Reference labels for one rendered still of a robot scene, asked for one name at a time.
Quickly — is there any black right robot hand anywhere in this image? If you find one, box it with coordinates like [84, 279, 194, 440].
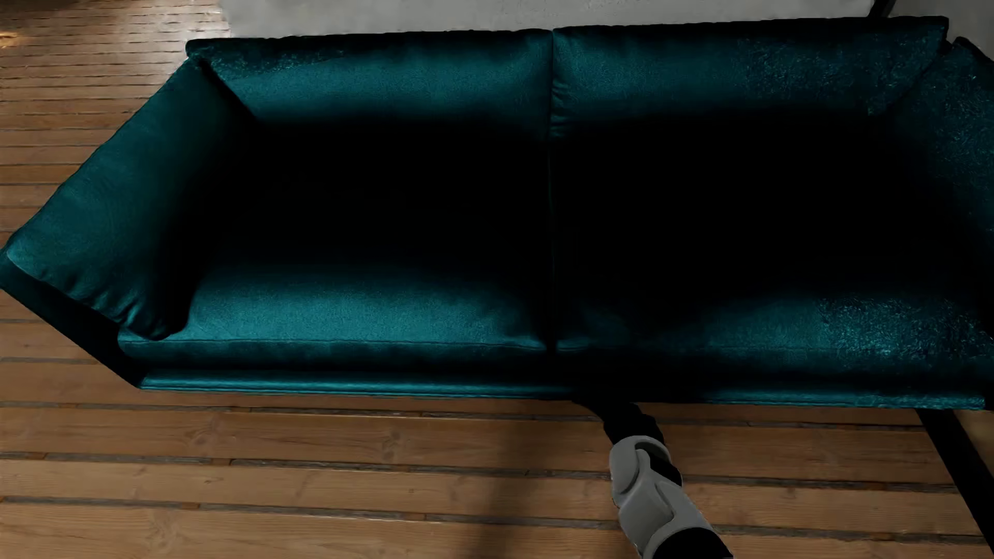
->
[592, 399, 666, 450]

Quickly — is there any teal sofa seat cushion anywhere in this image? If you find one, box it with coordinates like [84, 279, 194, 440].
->
[554, 283, 994, 367]
[116, 260, 549, 366]

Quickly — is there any teal fabric sofa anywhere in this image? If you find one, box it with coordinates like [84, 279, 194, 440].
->
[0, 16, 994, 413]

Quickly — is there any black sofa leg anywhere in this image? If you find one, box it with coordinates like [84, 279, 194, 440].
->
[918, 408, 994, 546]

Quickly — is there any teal sofa back cushion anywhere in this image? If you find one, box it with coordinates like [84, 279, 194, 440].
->
[550, 16, 951, 300]
[185, 30, 554, 269]

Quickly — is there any teal sofa side cushion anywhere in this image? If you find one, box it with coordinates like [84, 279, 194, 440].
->
[868, 37, 994, 336]
[2, 58, 261, 341]

